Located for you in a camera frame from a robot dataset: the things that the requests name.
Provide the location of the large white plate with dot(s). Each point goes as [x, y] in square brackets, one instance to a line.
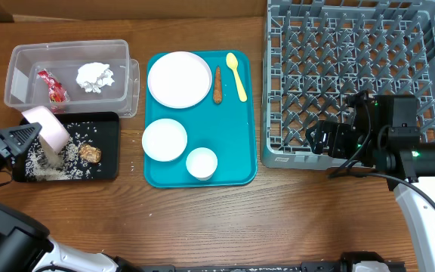
[179, 80]

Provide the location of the brown carrot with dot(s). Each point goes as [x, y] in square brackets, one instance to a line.
[217, 92]

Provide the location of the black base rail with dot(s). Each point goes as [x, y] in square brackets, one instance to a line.
[348, 262]

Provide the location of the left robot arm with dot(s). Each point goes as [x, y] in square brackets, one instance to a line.
[25, 243]

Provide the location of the grey dishwasher rack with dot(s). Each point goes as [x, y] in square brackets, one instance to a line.
[316, 53]

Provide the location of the yellow plastic spoon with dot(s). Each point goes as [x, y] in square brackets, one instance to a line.
[233, 64]

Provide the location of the white bowl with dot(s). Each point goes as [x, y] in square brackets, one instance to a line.
[164, 140]

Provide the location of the brown food scrap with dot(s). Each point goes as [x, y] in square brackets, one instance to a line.
[90, 153]

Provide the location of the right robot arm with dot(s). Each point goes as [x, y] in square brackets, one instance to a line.
[384, 141]

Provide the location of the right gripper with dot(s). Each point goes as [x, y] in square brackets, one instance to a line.
[337, 133]

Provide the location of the clear plastic bin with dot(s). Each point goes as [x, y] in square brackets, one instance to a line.
[25, 88]

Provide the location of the black tray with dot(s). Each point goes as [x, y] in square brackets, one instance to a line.
[99, 130]

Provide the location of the spilled rice pile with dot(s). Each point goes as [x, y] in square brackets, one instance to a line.
[55, 166]

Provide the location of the teal serving tray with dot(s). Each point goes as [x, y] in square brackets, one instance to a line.
[228, 129]

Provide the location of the white napkin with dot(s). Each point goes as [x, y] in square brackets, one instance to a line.
[93, 76]

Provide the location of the pink bowl with rice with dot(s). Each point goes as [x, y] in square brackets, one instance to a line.
[53, 132]

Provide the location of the red snack wrapper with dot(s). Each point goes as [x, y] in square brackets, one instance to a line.
[57, 94]

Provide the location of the white cup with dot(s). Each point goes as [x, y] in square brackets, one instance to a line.
[201, 163]

